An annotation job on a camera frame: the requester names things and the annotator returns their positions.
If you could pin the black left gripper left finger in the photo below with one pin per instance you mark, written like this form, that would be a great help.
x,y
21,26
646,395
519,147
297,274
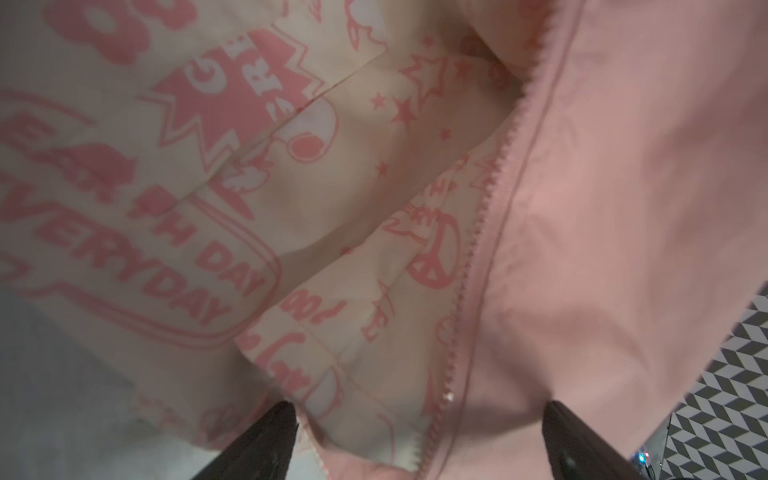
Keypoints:
x,y
262,452

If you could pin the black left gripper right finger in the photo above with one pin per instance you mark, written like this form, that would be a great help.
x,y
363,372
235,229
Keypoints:
x,y
576,452

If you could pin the pink Snoopy zip jacket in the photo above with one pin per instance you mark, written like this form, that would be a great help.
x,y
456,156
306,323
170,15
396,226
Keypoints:
x,y
416,221

